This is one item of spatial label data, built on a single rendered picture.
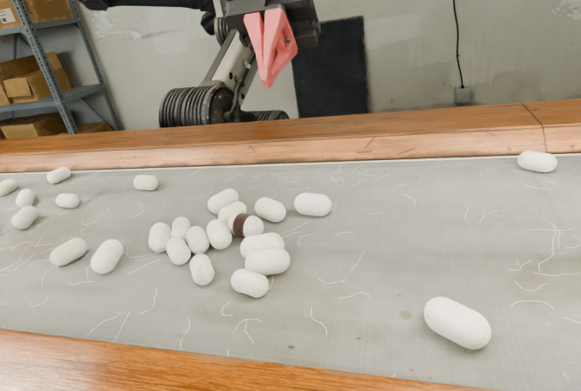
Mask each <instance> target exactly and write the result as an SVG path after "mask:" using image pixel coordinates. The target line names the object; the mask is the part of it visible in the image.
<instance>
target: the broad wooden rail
mask: <svg viewBox="0 0 581 391"><path fill-rule="evenodd" d="M524 151H537V152H543V153H548V154H552V155H553V154H578V153H581V99H562V100H549V101H537V102H525V103H513V104H499V105H487V106H464V107H451V108H438V109H426V110H414V111H401V112H377V113H365V114H352V115H340V116H328V117H315V118H303V119H279V120H266V121H254V122H245V123H229V124H217V125H192V126H180V127H168V128H155V129H142V130H130V131H106V132H94V133H81V134H68V135H56V136H44V137H32V138H7V139H0V174H6V173H30V172H51V171H53V170H57V169H59V168H60V167H67V168H69V169H70V170H71V171H81V170H130V169H155V168H180V167H205V166H230V165H255V164H280V163H329V162H354V161H380V160H404V159H429V158H454V157H504V156H519V155H520V154H521V153H522V152H524Z"/></svg>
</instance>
